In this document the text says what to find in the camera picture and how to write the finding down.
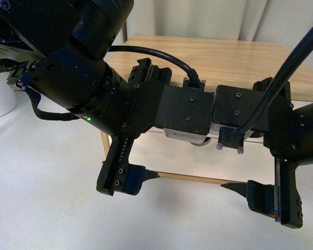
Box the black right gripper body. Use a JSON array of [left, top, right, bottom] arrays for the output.
[[263, 82, 303, 229]]

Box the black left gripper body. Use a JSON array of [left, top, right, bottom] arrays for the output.
[[96, 58, 171, 196]]

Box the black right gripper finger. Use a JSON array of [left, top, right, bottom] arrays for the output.
[[221, 180, 280, 221]]

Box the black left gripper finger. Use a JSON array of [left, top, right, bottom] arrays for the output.
[[114, 164, 160, 195]]

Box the wooden drawer cabinet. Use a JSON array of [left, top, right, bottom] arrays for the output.
[[100, 34, 313, 185]]

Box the grey curtain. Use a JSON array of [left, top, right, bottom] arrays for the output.
[[126, 1, 313, 48]]

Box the white plant pot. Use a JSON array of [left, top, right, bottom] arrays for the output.
[[0, 72, 17, 117]]

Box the black left camera cable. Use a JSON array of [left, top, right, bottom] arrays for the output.
[[109, 45, 200, 89]]

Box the black camera cable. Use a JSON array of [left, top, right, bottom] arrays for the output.
[[231, 16, 313, 142], [109, 45, 200, 89]]

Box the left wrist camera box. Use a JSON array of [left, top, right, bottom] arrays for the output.
[[154, 81, 214, 144]]

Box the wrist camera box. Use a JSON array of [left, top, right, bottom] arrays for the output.
[[154, 81, 214, 144], [211, 85, 269, 154]]

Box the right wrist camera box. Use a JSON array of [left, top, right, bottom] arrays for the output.
[[211, 85, 269, 154]]

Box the black right camera cable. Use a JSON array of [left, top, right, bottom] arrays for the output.
[[231, 16, 313, 142]]

